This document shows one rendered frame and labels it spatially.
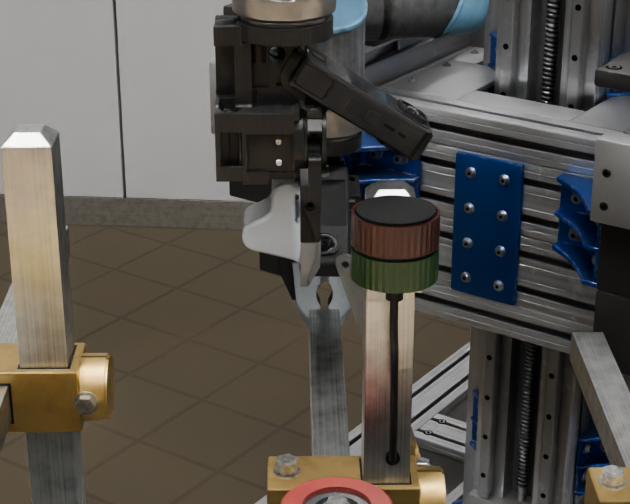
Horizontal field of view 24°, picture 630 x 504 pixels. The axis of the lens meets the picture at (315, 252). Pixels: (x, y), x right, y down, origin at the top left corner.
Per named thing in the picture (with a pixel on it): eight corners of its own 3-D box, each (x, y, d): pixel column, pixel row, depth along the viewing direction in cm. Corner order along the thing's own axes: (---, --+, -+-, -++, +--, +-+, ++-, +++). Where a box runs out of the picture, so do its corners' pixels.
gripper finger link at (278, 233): (244, 284, 114) (241, 173, 110) (320, 284, 114) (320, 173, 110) (242, 301, 111) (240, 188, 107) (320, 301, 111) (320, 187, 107)
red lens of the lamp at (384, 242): (349, 225, 101) (349, 195, 100) (435, 224, 101) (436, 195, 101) (352, 259, 96) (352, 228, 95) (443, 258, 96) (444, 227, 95)
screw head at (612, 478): (595, 476, 113) (597, 462, 112) (622, 475, 113) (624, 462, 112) (601, 490, 111) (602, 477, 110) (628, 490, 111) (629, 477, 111)
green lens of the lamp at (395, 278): (348, 258, 102) (349, 229, 101) (434, 257, 102) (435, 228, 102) (352, 293, 97) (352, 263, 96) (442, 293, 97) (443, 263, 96)
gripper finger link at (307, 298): (323, 319, 149) (323, 235, 145) (324, 345, 144) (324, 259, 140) (292, 319, 149) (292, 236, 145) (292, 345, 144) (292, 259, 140)
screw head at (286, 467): (273, 465, 112) (273, 451, 112) (300, 464, 112) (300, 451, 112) (272, 479, 110) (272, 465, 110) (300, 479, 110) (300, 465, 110)
